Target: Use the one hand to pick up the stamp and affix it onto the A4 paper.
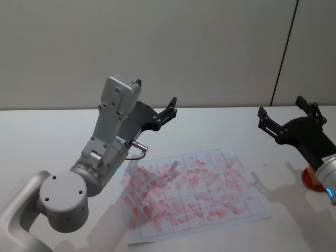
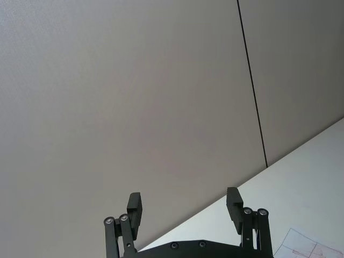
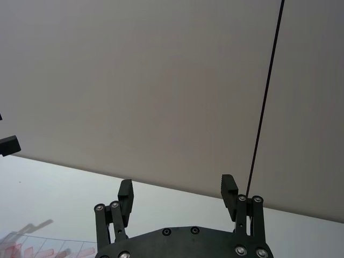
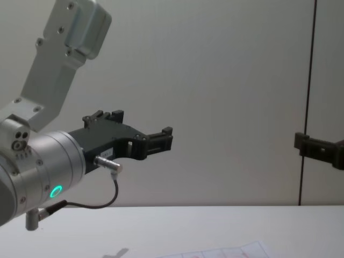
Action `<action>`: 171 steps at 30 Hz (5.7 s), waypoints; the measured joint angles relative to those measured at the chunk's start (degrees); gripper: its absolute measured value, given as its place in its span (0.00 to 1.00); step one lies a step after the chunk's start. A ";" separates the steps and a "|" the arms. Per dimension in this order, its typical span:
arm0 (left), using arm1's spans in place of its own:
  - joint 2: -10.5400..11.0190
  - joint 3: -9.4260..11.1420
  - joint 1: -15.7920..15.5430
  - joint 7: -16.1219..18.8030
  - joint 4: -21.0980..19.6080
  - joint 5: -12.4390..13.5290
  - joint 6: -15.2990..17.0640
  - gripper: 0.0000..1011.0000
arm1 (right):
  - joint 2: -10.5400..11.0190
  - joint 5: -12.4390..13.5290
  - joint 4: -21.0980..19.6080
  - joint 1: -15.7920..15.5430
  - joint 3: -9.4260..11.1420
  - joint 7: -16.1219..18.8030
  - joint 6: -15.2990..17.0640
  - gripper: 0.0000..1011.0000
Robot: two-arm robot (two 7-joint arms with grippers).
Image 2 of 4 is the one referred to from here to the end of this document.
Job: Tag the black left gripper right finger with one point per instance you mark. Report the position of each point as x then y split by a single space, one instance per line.
234 212

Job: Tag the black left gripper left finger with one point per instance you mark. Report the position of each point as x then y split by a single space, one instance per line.
133 215

